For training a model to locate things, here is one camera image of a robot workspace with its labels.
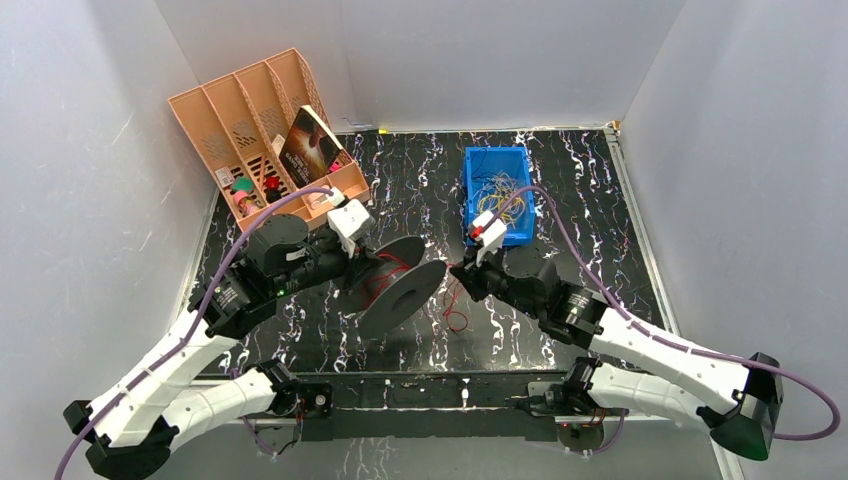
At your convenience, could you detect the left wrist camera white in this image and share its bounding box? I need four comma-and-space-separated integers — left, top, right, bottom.
327, 187, 375, 259

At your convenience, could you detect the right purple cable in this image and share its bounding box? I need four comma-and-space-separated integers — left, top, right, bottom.
493, 185, 841, 442

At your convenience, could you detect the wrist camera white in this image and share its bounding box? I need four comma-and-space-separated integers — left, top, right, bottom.
327, 187, 375, 259
469, 210, 508, 266

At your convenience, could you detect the bundle of coloured wires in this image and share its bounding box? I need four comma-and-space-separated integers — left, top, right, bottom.
471, 170, 531, 230

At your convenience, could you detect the green tape roll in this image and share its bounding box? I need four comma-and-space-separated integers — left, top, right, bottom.
231, 176, 254, 193

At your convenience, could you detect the brown book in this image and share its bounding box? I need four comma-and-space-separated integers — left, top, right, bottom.
278, 105, 343, 189

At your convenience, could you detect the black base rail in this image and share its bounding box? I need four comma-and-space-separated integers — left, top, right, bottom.
300, 370, 594, 442

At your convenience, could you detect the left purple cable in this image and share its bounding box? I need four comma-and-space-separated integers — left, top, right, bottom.
52, 186, 346, 480

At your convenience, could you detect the red black small item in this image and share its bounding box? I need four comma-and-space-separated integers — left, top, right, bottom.
263, 175, 282, 204

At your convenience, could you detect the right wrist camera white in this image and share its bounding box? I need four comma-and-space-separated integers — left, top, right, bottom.
469, 210, 508, 266

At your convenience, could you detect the purple cable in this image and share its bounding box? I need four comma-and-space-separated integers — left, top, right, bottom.
52, 186, 346, 480
493, 185, 841, 442

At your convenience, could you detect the orange file organizer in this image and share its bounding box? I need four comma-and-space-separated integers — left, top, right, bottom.
169, 48, 371, 230

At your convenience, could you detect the blue plastic bin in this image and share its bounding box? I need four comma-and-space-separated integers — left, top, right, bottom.
461, 146, 536, 247

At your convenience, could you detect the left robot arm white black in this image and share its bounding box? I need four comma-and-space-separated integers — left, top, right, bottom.
63, 203, 374, 479

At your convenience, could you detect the red wire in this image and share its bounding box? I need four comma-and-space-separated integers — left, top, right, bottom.
362, 252, 470, 334

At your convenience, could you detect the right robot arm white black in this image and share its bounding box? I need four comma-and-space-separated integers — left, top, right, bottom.
449, 247, 783, 461

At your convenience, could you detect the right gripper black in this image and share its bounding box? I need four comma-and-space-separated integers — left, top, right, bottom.
450, 238, 542, 319

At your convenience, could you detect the grey perforated cable spool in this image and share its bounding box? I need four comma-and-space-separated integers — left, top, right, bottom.
337, 236, 447, 339

